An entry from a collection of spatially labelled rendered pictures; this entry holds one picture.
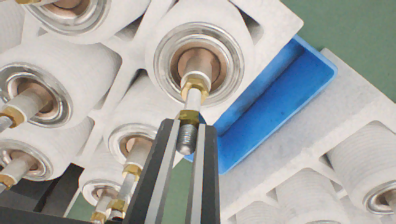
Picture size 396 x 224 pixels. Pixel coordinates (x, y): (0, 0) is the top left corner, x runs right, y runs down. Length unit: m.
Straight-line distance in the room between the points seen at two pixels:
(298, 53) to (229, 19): 0.31
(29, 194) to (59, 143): 0.33
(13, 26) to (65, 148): 0.16
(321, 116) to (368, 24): 0.21
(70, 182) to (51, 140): 0.32
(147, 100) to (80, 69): 0.07
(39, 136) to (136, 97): 0.13
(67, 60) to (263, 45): 0.20
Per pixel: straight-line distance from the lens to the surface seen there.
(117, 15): 0.19
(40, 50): 0.25
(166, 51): 0.18
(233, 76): 0.18
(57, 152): 0.33
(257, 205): 0.47
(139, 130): 0.23
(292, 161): 0.38
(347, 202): 0.49
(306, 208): 0.38
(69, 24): 0.20
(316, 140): 0.36
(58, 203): 0.64
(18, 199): 0.65
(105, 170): 0.31
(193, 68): 0.16
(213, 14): 0.17
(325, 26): 0.47
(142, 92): 0.26
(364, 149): 0.36
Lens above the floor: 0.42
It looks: 54 degrees down
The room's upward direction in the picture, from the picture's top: 173 degrees counter-clockwise
